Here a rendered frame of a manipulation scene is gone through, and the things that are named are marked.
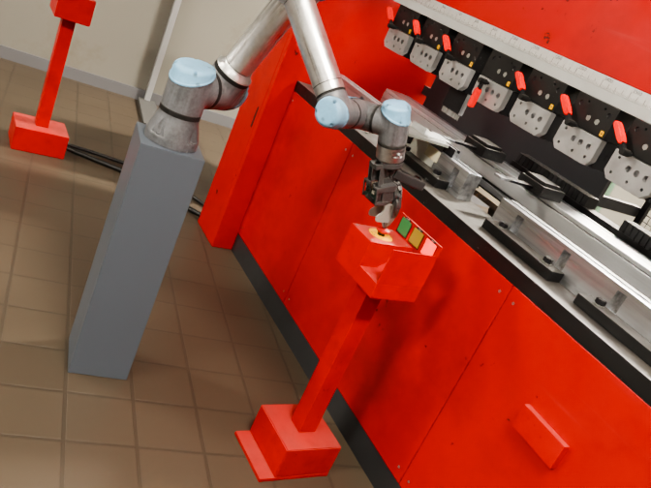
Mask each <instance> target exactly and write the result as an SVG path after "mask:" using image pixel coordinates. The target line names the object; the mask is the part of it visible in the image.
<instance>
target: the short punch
mask: <svg viewBox="0 0 651 488"><path fill-rule="evenodd" d="M470 98H471V95H469V94H466V93H464V92H462V91H459V90H457V89H455V88H453V87H452V86H451V87H450V89H449V92H448V94H447V96H446V97H445V99H444V101H443V108H442V112H444V113H445V114H447V115H449V116H450V117H452V118H453V119H455V120H456V121H457V120H458V118H459V116H462V115H463V113H464V111H465V109H466V107H467V104H468V102H469V100H470Z"/></svg>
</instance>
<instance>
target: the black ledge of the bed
mask: <svg viewBox="0 0 651 488"><path fill-rule="evenodd" d="M294 91H295V92H296V93H298V94H299V95H300V96H301V97H302V98H303V99H304V100H305V101H307V102H308V103H309V104H310V105H311V106H312V107H316V104H317V103H318V101H317V98H316V95H315V92H314V89H313V87H312V85H311V84H308V83H304V82H301V81H297V83H296V85H295V88H294ZM338 130H339V131H341V132H342V133H343V134H344V135H345V136H346V137H347V138H349V139H350V140H351V141H352V142H353V143H354V144H355V145H357V146H358V147H359V148H360V149H361V150H362V151H363V152H364V153H366V154H367V155H368V156H369V157H370V158H371V159H372V160H375V159H376V150H377V143H378V135H376V134H372V133H369V134H368V135H367V134H366V133H365V131H363V130H359V129H338ZM401 169H403V170H405V171H407V172H409V173H411V174H412V175H417V176H419V177H420V179H421V181H423V182H424V183H425V186H424V188H423V190H422V191H419V190H417V189H412V188H411V187H410V186H409V185H406V184H404V183H402V182H400V183H401V185H402V186H403V187H404V188H405V189H406V190H407V191H409V192H410V193H411V194H412V195H413V196H414V197H415V198H417V199H418V200H419V201H420V202H421V203H422V204H423V205H424V206H426V207H427V208H428V209H429V210H430V211H431V212H432V213H434V214H435V215H436V216H437V217H438V218H439V219H440V220H441V221H443V222H444V223H445V224H446V225H447V226H448V227H449V228H450V229H452V230H453V231H454V232H455V233H456V234H457V235H458V236H460V237H461V238H462V239H463V240H464V241H465V242H466V243H467V244H469V245H470V246H471V247H472V248H473V249H474V250H475V251H477V252H478V253H479V254H480V255H481V256H482V257H483V258H484V259H486V260H487V261H488V262H489V263H490V264H491V265H492V266H494V267H495V268H496V269H497V270H498V271H499V272H500V273H501V274H503V275H504V276H505V277H506V278H507V279H508V280H509V281H511V282H512V283H513V284H514V285H515V286H516V287H517V288H518V289H520V290H521V291H522V292H523V293H524V294H525V295H526V296H528V297H529V298H530V299H531V300H532V301H533V302H534V303H535V304H537V305H538V306H539V307H540V308H541V309H542V310H543V311H544V312H546V313H547V314H548V315H549V316H550V317H551V318H552V319H554V320H555V321H556V322H557V323H558V324H559V325H560V326H562V327H563V328H564V329H565V330H566V331H567V332H568V333H569V334H571V335H572V336H573V337H574V338H575V339H576V340H577V341H578V342H579V343H580V344H581V345H582V346H583V347H584V348H585V349H587V350H589V351H590V352H591V353H592V354H593V355H594V356H596V357H597V358H598V359H599V360H600V361H601V362H602V363H603V364H604V365H605V366H606V367H607V368H608V369H609V370H610V371H611V372H613V373H614V374H615V375H616V376H617V377H618V378H619V379H620V380H622V381H623V382H624V383H625V384H626V385H627V386H628V387H630V388H631V389H632V390H633V391H634V392H635V393H636V394H638V395H639V396H640V397H641V398H642V399H643V400H644V401H645V402H647V403H648V404H649V405H650V406H651V367H650V366H649V365H648V364H647V363H645V362H644V361H643V360H642V359H641V358H639V357H638V356H637V355H636V354H634V353H633V352H632V351H631V350H629V349H628V348H627V347H626V346H625V345H623V344H622V343H621V342H620V341H619V340H617V339H616V338H615V337H614V336H613V335H611V334H610V333H609V332H608V331H607V330H605V329H604V328H603V327H602V326H601V325H599V324H598V323H597V322H596V321H595V320H593V319H592V318H591V317H590V316H588V315H587V314H586V313H585V312H583V311H582V310H581V309H580V308H579V307H577V306H576V305H575V304H574V299H575V298H576V296H575V295H574V294H573V293H571V292H570V291H569V290H567V289H566V288H565V287H564V286H563V285H561V284H560V283H556V282H551V281H547V280H546V279H545V278H543V277H542V276H541V275H540V274H539V273H537V272H536V271H535V270H534V269H532V268H531V267H530V266H529V265H528V264H526V263H525V262H524V261H523V260H522V259H520V258H519V257H518V256H517V255H515V254H514V253H513V252H512V251H511V250H509V249H508V248H507V247H506V246H505V245H503V244H502V243H501V242H500V241H499V240H497V239H496V238H495V237H494V236H493V235H491V234H490V233H489V232H488V231H487V230H485V229H484V228H483V227H482V224H483V222H484V220H485V219H491V218H492V217H491V216H490V215H489V214H487V213H486V212H485V211H484V210H482V209H481V208H480V207H479V206H477V205H476V204H475V203H474V202H472V201H471V200H470V201H466V200H462V199H458V198H455V197H454V196H453V195H451V194H450V193H449V192H448V191H446V190H442V189H439V188H435V187H433V186H432V185H431V184H429V183H428V182H427V181H426V180H425V179H423V178H422V177H421V176H420V175H419V174H417V173H416V172H415V171H414V170H413V169H411V168H410V167H409V166H408V165H406V164H405V163H404V162H403V167H402V168H401Z"/></svg>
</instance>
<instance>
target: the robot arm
mask: <svg viewBox="0 0 651 488"><path fill-rule="evenodd" d="M319 1H325V0H270V1H269V2H268V3H267V5H266V6H265V7H264V8H263V10H262V11H261V12H260V14H259V15H258V16H257V18H256V19H255V20H254V21H253V23H252V24H251V25H250V26H249V28H248V29H247V30H246V32H245V33H244V34H243V35H242V37H241V38H240V39H239V41H238V42H237V43H236V44H235V46H234V47H233V48H232V50H231V51H230V52H229V54H228V55H227V56H219V57H218V58H217V60H216V61H215V62H214V63H213V65H212V66H211V65H210V64H208V63H206V62H204V61H201V60H199V59H194V58H189V57H182V58H178V59H176V60H175V61H174V62H173V64H172V67H171V69H170V72H169V78H168V81H167V84H166V87H165V90H164V93H163V96H162V99H161V103H160V105H159V108H158V109H157V111H156V112H155V113H154V115H153V116H152V117H151V119H150V120H149V121H148V123H147V124H146V126H145V129H144V132H143V133H144V135H145V136H146V137H147V138H148V139H149V140H151V141H152V142H154V143H156V144H158V145H160V146H162V147H165V148H167V149H169V150H173V151H176V152H181V153H194V152H196V150H197V147H198V144H199V123H200V120H201V117H202V112H203V110H204V109H218V110H223V111H226V110H232V109H236V108H238V107H240V106H241V105H242V104H243V103H244V102H245V101H246V99H247V96H248V90H249V85H250V84H251V74H252V73H254V71H255V70H256V69H257V68H258V66H259V65H260V64H261V63H262V62H263V60H264V59H265V58H266V56H267V55H268V54H269V53H270V52H271V50H272V49H273V48H274V47H275V45H276V44H277V43H278V42H279V41H280V39H281V38H282V37H283V36H284V34H285V33H286V32H287V31H288V30H289V28H290V27H291V26H292V28H293V31H294V36H295V39H296V42H297V44H298V47H299V50H300V53H301V56H302V59H303V62H304V65H305V67H306V70H307V73H308V75H309V78H310V81H311V84H312V87H313V89H314V92H315V95H316V98H317V101H318V103H317V104H316V107H315V116H316V119H317V121H318V123H319V124H320V125H322V126H323V127H325V128H329V129H333V130H338V129H359V130H363V131H365V132H368V133H372V134H376V135H378V143H377V150H376V159H375V160H370V161H369V169H368V176H367V177H364V180H363V188H362V194H363V195H365V197H366V198H367V199H368V200H370V201H371V202H372V203H373V204H374V205H375V206H374V207H372V208H371V209H369V212H368V214H369V216H373V217H376V218H375V221H376V222H379V223H382V226H383V228H384V229H386V228H388V227H389V226H390V224H391V223H392V222H393V221H394V219H395V218H396V217H397V215H398V213H399V211H400V209H401V203H402V186H401V183H400V182H402V183H404V184H406V185H409V186H410V187H411V188H412V189H417V190H419V191H422V190H423V188H424V186H425V183H424V182H423V181H421V179H420V177H419V176H417V175H412V174H411V173H409V172H407V171H405V170H403V169H401V168H402V167H403V161H404V159H405V152H406V145H407V139H408V133H409V127H410V124H411V106H410V105H409V104H408V103H407V102H405V101H402V100H395V99H389V100H385V101H384V102H383V105H382V106H381V105H378V104H375V103H371V102H368V101H364V100H362V99H360V98H358V97H351V96H348V94H347V91H346V88H345V85H344V83H343V80H342V77H341V75H340V72H339V69H338V66H337V63H336V60H335V58H334V55H333V52H332V49H331V46H330V43H329V40H328V37H327V34H326V31H325V28H324V25H323V22H322V19H321V16H320V13H319V10H318V7H317V4H318V2H319ZM365 182H366V186H365ZM364 186H365V187H366V188H365V191H364Z"/></svg>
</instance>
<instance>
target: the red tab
mask: <svg viewBox="0 0 651 488"><path fill-rule="evenodd" d="M512 426H513V428H514V429H515V430H516V431H517V432H518V433H519V434H520V436H521V437H522V438H523V439H524V440H525V441H526V442H527V443H528V444H529V445H530V446H531V447H532V448H533V449H534V451H535V452H536V453H537V454H538V455H539V456H540V457H541V459H542V460H543V461H544V462H545V463H546V464H547V466H548V467H549V468H550V469H555V468H556V467H557V465H558V464H559V462H560V461H561V459H562V458H563V456H564V455H565V454H566V452H567V451H568V449H569V448H570V447H569V446H568V445H567V444H566V443H565V442H564V441H563V440H562V438H561V437H560V436H559V435H558V434H557V433H556V432H555V431H554V430H553V429H552V428H551V427H550V426H549V425H548V424H547V422H546V421H545V420H544V419H543V418H542V417H541V416H540V415H539V414H538V413H537V412H536V411H535V410H534V408H533V407H532V406H531V405H529V404H525V405H524V406H523V408H522V409H521V411H520V412H519V414H518V416H517V417H516V419H515V420H514V422H513V423H512Z"/></svg>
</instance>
